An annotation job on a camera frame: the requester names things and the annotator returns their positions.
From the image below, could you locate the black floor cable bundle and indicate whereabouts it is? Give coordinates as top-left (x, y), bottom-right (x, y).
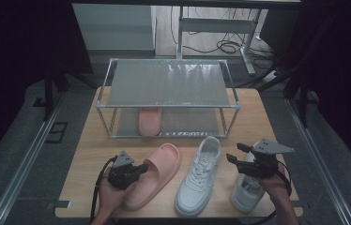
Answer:
top-left (170, 6), bottom-right (275, 61)

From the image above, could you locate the dark curtain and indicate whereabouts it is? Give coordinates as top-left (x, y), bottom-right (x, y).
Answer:
top-left (0, 0), bottom-right (94, 173)
top-left (289, 0), bottom-right (351, 179)

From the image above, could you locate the pink slipper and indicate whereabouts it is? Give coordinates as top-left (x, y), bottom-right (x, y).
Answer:
top-left (123, 142), bottom-right (181, 211)
top-left (138, 107), bottom-right (163, 138)

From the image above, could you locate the white metal desk frame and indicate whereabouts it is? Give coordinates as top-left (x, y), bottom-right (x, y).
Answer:
top-left (176, 6), bottom-right (257, 77)

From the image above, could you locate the person's right hand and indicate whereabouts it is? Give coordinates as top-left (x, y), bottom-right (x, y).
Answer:
top-left (258, 162), bottom-right (291, 203)

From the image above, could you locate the grey metal shoe rack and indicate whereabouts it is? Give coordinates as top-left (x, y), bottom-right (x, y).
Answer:
top-left (95, 58), bottom-right (242, 139)

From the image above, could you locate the white cabinet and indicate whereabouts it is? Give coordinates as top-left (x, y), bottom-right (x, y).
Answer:
top-left (71, 3), bottom-right (157, 52)

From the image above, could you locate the white sneaker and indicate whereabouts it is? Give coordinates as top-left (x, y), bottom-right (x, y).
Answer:
top-left (230, 152), bottom-right (267, 214)
top-left (174, 135), bottom-right (222, 218)

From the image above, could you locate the black stand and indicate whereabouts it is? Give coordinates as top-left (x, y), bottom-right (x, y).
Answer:
top-left (236, 55), bottom-right (322, 129)
top-left (32, 62), bottom-right (98, 122)

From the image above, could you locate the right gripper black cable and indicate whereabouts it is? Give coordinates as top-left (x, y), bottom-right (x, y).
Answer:
top-left (252, 158), bottom-right (294, 225)

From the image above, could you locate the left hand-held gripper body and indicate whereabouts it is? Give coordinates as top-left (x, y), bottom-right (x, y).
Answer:
top-left (106, 150), bottom-right (141, 191)

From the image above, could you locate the aluminium floor rail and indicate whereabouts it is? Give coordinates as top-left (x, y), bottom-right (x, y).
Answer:
top-left (0, 93), bottom-right (67, 225)
top-left (284, 97), bottom-right (351, 225)

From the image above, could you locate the white power strip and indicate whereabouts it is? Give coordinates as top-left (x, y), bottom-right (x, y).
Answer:
top-left (262, 70), bottom-right (282, 83)

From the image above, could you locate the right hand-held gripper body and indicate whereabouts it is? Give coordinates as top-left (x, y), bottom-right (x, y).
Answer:
top-left (237, 138), bottom-right (296, 180)

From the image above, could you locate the person's left hand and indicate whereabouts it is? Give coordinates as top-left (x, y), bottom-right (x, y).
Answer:
top-left (98, 167), bottom-right (137, 217)

